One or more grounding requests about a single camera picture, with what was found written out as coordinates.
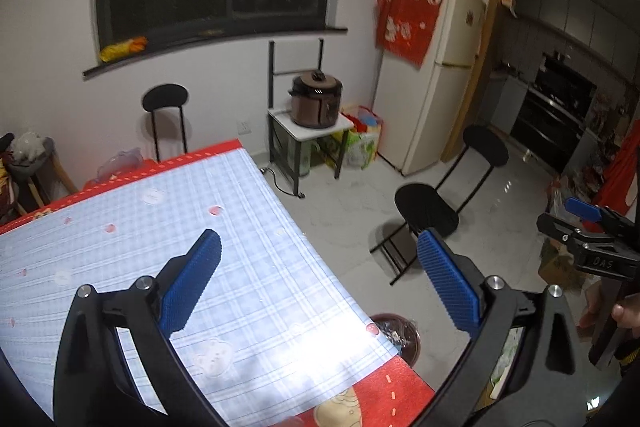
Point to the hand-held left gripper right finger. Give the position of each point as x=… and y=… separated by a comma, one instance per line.
x=450, y=282

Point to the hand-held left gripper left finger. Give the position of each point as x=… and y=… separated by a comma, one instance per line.
x=192, y=282

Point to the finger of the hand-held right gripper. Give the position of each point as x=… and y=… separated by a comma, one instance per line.
x=555, y=227
x=582, y=208

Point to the brown round trash bin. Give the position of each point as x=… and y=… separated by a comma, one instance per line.
x=400, y=342

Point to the person's right forearm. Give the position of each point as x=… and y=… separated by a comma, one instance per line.
x=630, y=387

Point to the person's right hand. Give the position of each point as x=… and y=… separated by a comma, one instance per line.
x=627, y=317

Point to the brown cardboard box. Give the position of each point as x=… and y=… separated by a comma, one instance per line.
x=562, y=269

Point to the red hanging garment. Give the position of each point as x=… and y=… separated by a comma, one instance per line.
x=620, y=177

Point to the table with white cloth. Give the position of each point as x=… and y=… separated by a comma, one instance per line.
x=225, y=217

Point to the black round-back metal chair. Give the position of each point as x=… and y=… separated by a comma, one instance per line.
x=165, y=99
x=430, y=209

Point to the black built-in oven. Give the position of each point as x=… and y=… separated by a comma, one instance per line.
x=555, y=117

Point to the grey kitchen counter cabinet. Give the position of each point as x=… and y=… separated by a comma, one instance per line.
x=505, y=99

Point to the clear crumpled plastic bag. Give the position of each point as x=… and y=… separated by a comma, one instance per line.
x=120, y=164

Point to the pale green kettle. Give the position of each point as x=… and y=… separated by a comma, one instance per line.
x=303, y=159

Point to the cream refrigerator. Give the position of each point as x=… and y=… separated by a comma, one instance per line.
x=440, y=107

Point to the colourful woven shopping bag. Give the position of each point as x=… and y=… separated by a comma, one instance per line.
x=362, y=137

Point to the green printed bag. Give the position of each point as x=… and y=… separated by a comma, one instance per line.
x=334, y=152

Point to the wooden stool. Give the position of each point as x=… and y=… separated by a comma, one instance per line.
x=47, y=177

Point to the yellow brown snack bag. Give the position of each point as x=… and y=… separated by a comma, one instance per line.
x=6, y=192

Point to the grey crumpled plastic bag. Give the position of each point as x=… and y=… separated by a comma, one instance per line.
x=27, y=147

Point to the brown electric pressure cooker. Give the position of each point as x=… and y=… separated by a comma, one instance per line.
x=317, y=102

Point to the black window sill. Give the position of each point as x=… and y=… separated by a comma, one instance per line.
x=210, y=42

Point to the yellow snack packet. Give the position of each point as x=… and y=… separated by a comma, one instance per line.
x=122, y=49

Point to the red printed hanging cloth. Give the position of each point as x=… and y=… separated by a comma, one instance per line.
x=405, y=27

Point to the white wall socket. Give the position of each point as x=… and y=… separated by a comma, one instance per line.
x=244, y=127

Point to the wooden door frame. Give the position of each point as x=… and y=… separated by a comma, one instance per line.
x=480, y=57

